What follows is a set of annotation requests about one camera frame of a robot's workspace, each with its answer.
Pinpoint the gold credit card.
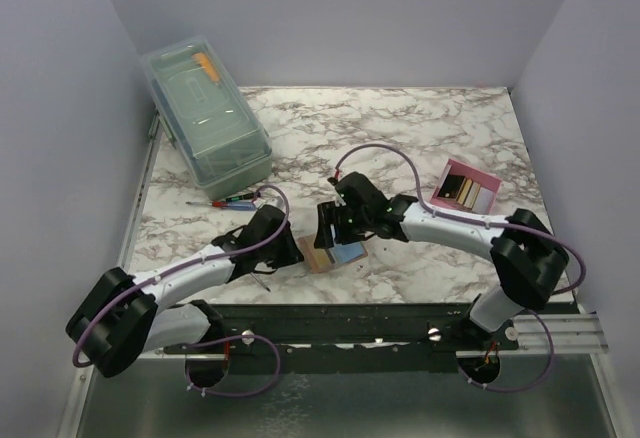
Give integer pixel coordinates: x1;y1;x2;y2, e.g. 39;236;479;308
307;248;333;273

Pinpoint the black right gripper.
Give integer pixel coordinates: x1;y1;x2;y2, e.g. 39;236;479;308
314;200;371;249

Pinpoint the green black handled screwdriver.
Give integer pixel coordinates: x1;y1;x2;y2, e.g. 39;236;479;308
223;193;259;203

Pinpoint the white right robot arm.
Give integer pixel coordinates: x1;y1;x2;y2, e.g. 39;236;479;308
314;172;569;350

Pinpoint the tan leather card holder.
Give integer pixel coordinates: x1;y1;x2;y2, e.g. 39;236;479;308
297;235;368;273

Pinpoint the yellow black handled screwdriver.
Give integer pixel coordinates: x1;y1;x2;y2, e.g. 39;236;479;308
251;273;271;293

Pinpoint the aluminium front rail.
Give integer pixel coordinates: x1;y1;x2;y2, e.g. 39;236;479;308
134;312;609;361

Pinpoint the grey credit card stack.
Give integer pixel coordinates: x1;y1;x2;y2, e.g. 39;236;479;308
437;174;495;213

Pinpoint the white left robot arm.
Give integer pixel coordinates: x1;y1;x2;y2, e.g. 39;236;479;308
65;205;303;378

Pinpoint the pink plastic card tray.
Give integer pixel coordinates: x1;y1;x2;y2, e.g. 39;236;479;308
429;158;502;215

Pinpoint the clear green plastic storage box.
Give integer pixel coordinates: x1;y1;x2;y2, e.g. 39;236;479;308
140;36;273;200

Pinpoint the orange tool inside box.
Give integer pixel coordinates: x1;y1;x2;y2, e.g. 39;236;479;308
192;52;221;85

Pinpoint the blue red handled screwdriver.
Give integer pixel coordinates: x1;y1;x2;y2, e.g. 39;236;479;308
186;201;256;211

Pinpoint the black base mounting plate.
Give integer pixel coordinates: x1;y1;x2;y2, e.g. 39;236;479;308
162;300;521;377

